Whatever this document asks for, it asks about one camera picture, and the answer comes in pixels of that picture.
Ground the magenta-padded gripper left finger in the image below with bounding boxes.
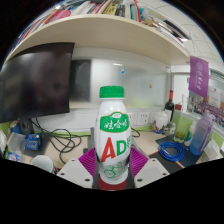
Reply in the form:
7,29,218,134
56,147,99,190

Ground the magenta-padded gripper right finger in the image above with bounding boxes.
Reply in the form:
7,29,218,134
127,147,170,190

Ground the white drink bottle green cap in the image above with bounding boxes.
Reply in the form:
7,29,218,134
94,85,133,186

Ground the purple blue water bottle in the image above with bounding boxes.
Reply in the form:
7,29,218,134
189,109,214,157

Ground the black desk mat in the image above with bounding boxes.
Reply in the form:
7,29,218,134
148,133,208,174

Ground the flat round red coaster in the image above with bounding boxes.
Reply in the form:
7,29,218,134
97,176,128,192

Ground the green drinking glass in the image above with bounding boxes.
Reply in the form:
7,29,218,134
173,111,191,144

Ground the small blue packet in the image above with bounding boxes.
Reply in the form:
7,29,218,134
24,133,42,152

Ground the dark wine bottle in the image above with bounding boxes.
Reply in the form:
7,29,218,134
164,89,176,123

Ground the black computer monitor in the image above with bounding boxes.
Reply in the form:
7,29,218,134
0,42,76,136

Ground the purple hanging banner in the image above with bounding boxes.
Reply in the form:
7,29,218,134
188,55,210,99

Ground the wooden shelf with books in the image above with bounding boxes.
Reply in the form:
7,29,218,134
4,0,194,66

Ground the coiled blue cable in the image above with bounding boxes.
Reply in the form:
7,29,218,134
158,140,188,163

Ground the black cable bundle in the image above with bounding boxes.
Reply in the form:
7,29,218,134
30,117,84,165

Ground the white wall socket panel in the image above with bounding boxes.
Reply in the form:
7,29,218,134
125,110,151,127

